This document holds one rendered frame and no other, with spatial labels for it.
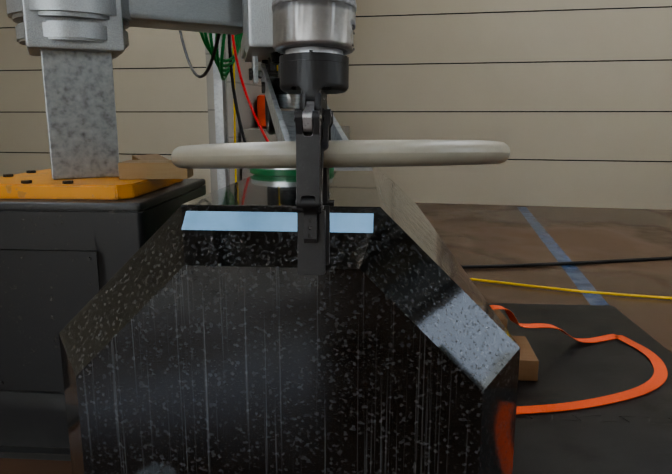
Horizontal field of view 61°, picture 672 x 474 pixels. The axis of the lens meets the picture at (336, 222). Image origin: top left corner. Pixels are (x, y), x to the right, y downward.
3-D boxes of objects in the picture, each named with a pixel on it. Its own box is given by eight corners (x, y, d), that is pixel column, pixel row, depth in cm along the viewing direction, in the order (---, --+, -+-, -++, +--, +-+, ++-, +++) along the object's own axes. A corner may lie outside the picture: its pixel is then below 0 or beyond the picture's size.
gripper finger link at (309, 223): (318, 194, 61) (315, 197, 58) (318, 241, 61) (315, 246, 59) (304, 194, 61) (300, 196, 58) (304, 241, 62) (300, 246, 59)
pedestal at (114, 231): (-60, 455, 165) (-96, 202, 152) (62, 359, 230) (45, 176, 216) (163, 464, 161) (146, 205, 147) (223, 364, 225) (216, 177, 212)
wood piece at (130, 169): (118, 179, 169) (117, 162, 168) (128, 176, 178) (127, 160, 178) (187, 179, 170) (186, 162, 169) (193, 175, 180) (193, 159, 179)
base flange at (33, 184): (-43, 198, 159) (-45, 180, 158) (54, 178, 207) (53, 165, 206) (129, 200, 156) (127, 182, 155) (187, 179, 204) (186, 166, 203)
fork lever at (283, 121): (248, 80, 167) (248, 62, 165) (313, 80, 170) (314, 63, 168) (265, 167, 107) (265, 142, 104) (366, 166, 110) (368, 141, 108)
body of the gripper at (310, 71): (346, 47, 57) (346, 141, 59) (350, 61, 66) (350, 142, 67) (272, 48, 58) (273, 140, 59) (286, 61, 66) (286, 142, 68)
